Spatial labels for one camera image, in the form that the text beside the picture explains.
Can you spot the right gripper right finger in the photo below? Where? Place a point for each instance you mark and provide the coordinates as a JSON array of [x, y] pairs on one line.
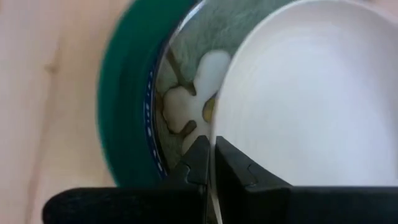
[[280, 205]]

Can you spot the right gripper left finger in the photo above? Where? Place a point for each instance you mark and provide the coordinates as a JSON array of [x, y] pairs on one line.
[[155, 205]]

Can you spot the blue patterned plate white underside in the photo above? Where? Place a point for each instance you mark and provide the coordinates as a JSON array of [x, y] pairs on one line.
[[149, 130]]

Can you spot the green floral plate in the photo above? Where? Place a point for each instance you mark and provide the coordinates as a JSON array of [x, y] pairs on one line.
[[186, 102]]

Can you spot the large green plate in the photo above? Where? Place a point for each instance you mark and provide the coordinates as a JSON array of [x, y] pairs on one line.
[[124, 93]]

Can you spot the beige plate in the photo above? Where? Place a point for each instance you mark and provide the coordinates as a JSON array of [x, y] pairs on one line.
[[311, 93]]

